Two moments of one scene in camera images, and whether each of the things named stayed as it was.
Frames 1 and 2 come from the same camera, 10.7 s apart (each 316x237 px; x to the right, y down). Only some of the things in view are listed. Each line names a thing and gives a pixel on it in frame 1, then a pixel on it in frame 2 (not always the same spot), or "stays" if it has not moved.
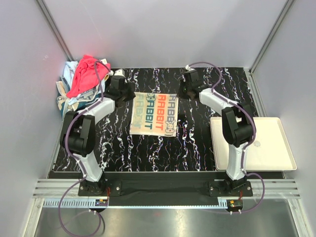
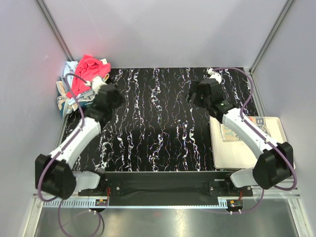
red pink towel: x=90 y=72 stays
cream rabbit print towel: x=154 y=114 -> x=262 y=123
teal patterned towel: x=66 y=104 stays
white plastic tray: x=270 y=151 stays
